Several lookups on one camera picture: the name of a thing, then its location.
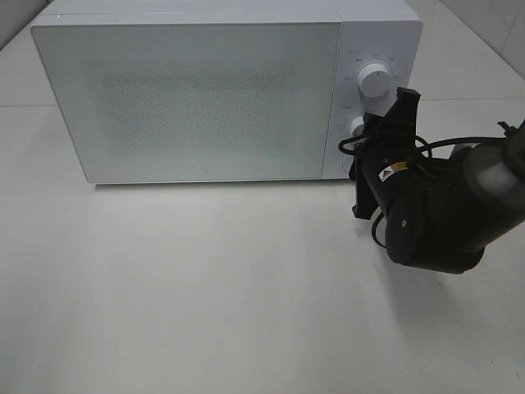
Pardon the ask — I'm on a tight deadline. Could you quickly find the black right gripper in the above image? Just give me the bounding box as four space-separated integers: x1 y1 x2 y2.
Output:
353 87 427 222

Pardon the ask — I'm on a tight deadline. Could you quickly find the white timer knob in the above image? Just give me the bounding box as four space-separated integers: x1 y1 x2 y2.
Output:
348 116 365 138

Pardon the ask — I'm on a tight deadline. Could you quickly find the white microwave door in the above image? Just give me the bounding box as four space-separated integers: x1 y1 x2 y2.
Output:
32 23 340 184

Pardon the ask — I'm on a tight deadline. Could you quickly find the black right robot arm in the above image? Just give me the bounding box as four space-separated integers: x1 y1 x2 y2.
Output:
339 88 524 274

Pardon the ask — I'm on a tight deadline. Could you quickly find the upper white power knob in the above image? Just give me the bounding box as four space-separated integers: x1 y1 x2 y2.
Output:
357 61 392 99

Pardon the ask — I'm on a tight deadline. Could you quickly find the white microwave oven body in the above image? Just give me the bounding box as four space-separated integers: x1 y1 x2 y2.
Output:
30 1 423 183

